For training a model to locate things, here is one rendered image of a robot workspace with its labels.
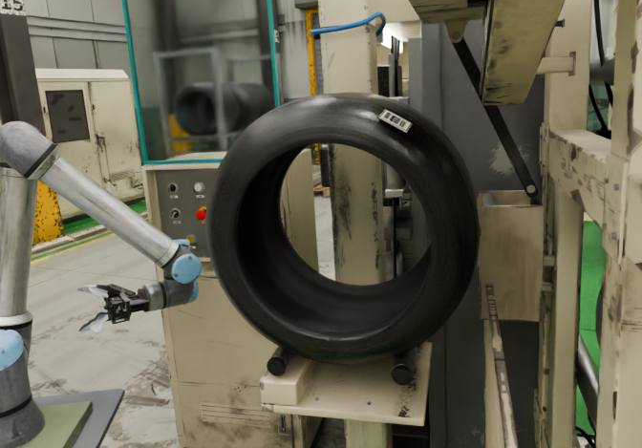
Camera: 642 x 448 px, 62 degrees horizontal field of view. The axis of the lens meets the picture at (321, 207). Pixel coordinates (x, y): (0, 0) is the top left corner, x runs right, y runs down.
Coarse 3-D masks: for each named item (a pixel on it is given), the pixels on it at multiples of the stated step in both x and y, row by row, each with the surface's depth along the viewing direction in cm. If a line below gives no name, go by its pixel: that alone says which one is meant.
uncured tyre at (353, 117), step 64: (256, 128) 111; (320, 128) 105; (384, 128) 103; (256, 192) 141; (448, 192) 103; (256, 256) 141; (448, 256) 104; (256, 320) 118; (320, 320) 138; (384, 320) 136
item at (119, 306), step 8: (112, 296) 168; (120, 296) 167; (128, 296) 171; (136, 296) 172; (144, 296) 170; (112, 304) 162; (120, 304) 166; (128, 304) 165; (136, 304) 167; (144, 304) 169; (112, 312) 164; (120, 312) 166; (128, 312) 166; (112, 320) 164; (128, 320) 167
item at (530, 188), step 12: (456, 48) 125; (468, 48) 125; (468, 60) 125; (468, 72) 126; (480, 72) 125; (492, 108) 126; (492, 120) 127; (504, 132) 126; (504, 144) 127; (516, 144) 127; (516, 156) 127; (516, 168) 128; (528, 180) 127; (528, 192) 128
